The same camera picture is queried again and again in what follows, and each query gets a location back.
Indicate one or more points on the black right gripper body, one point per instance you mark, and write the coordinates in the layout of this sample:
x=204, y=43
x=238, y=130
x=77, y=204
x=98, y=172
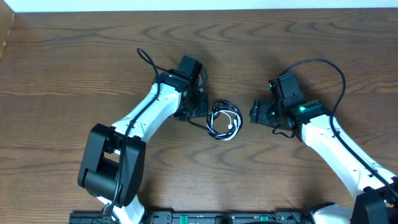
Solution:
x=267, y=114

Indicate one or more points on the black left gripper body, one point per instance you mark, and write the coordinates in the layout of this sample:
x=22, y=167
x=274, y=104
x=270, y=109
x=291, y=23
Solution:
x=198, y=106

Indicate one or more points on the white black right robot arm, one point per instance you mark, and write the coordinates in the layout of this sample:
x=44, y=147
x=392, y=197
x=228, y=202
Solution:
x=372, y=187

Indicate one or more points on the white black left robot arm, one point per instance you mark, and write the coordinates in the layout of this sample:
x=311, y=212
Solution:
x=112, y=166

